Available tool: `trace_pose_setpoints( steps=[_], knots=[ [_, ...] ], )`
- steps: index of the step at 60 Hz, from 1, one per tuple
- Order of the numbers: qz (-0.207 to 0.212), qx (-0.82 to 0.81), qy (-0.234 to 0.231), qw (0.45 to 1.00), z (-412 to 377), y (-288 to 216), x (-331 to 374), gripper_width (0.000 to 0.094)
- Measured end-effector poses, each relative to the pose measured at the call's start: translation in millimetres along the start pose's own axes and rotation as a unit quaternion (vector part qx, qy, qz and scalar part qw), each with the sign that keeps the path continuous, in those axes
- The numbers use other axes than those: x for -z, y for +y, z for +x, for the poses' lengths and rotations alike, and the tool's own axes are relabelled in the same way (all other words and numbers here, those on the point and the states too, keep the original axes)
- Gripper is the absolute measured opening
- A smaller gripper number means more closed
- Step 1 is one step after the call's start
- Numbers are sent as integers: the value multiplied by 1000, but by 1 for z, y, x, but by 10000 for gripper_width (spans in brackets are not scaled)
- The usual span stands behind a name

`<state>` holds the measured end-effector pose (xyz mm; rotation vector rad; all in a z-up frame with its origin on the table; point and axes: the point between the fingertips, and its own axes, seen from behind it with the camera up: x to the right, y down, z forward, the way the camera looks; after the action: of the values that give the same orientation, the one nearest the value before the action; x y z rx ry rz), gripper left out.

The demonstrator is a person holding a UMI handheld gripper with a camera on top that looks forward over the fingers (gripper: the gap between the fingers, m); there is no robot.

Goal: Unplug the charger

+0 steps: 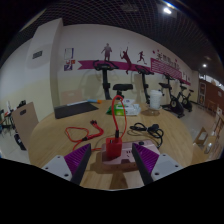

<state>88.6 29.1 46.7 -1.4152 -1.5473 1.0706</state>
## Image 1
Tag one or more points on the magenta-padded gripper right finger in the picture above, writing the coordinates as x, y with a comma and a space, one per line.
146, 159

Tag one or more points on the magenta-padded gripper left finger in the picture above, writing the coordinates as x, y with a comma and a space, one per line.
77, 159

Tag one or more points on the red charger block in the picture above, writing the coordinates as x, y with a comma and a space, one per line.
114, 148

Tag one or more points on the round brown coaster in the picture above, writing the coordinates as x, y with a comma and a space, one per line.
150, 112

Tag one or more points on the black flat mat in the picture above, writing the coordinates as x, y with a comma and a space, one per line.
75, 110

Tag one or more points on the white plastic cup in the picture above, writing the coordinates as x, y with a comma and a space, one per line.
155, 99

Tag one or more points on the black exercise bike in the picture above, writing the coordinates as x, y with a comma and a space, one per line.
106, 81
186, 101
174, 105
145, 83

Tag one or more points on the blue and orange pen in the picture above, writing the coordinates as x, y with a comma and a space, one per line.
95, 101

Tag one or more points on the light wooden chair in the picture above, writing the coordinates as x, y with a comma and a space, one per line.
70, 97
25, 123

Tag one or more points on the round ceiling light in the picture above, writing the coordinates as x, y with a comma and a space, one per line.
204, 65
167, 10

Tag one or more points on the wall poster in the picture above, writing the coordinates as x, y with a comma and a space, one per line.
69, 58

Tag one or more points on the dark wall sign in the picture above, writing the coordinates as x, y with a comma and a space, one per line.
37, 54

